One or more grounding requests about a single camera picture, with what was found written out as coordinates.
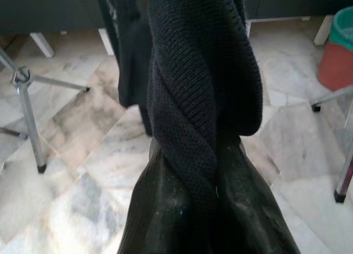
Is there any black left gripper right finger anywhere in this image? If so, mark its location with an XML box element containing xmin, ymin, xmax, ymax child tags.
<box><xmin>213</xmin><ymin>137</ymin><xmax>301</xmax><ymax>254</ymax></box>

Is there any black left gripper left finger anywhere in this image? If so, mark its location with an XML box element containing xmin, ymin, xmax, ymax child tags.
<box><xmin>117</xmin><ymin>138</ymin><xmax>194</xmax><ymax>254</ymax></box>

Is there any black garment white print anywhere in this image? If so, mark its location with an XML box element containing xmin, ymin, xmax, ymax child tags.
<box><xmin>146</xmin><ymin>0</ymin><xmax>266</xmax><ymax>210</ymax></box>

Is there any black polo shirt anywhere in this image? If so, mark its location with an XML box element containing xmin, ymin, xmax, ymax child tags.
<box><xmin>95</xmin><ymin>0</ymin><xmax>155</xmax><ymax>136</ymax></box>

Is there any silver metal clothes rack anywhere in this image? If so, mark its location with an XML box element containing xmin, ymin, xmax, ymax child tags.
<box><xmin>0</xmin><ymin>46</ymin><xmax>353</xmax><ymax>204</ymax></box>

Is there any orange bin teal liner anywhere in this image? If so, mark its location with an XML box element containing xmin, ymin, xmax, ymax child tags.
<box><xmin>317</xmin><ymin>7</ymin><xmax>353</xmax><ymax>91</ymax></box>

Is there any black TV console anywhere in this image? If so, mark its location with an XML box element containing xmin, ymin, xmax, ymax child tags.
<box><xmin>0</xmin><ymin>0</ymin><xmax>353</xmax><ymax>58</ymax></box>

